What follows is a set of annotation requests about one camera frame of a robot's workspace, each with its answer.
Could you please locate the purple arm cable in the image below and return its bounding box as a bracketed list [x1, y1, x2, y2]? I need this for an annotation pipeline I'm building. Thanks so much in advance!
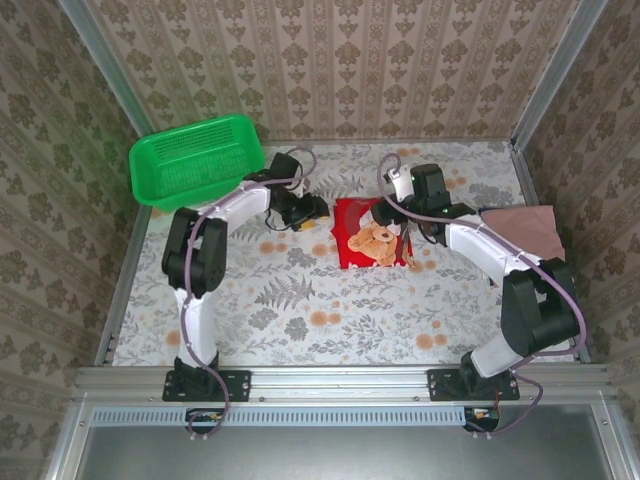
[377, 153, 590, 440]
[180, 147, 319, 444]

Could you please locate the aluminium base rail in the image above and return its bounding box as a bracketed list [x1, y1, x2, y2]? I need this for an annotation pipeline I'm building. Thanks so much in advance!
[74, 364, 616, 401]

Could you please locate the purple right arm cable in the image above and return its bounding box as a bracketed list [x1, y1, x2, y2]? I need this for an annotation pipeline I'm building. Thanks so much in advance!
[377, 153, 590, 440]

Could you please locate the red t-shirt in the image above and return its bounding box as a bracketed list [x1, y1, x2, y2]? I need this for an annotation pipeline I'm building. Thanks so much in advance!
[331, 197, 416, 270]

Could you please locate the pink folded t-shirt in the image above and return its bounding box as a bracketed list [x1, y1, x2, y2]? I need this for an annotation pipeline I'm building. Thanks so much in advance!
[480, 204, 567, 262]

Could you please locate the light blue slotted cable duct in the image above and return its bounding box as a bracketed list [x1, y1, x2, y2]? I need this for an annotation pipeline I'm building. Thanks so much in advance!
[92, 405, 469, 427]

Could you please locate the grey metal sheet panel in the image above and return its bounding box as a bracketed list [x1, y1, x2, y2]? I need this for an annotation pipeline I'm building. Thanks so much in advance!
[74, 405, 617, 480]

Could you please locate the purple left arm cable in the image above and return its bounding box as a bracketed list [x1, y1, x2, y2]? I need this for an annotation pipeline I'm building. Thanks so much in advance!
[180, 147, 319, 444]

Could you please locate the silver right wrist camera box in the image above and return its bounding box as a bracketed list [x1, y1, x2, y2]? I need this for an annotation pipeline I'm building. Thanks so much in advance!
[383, 166, 415, 202]

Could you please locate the aluminium table side rail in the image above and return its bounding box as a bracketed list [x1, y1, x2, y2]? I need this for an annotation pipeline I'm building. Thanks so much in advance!
[509, 142, 592, 362]
[93, 202, 152, 367]

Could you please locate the small wired connector board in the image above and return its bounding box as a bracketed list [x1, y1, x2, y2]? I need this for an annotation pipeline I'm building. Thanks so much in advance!
[463, 405, 501, 432]
[185, 407, 225, 434]

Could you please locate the green plastic basket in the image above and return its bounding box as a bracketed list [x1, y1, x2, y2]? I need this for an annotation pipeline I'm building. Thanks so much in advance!
[128, 114, 266, 212]

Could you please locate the aluminium frame post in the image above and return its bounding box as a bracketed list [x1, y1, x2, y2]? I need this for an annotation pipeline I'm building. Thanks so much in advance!
[512, 0, 610, 147]
[58, 0, 152, 137]

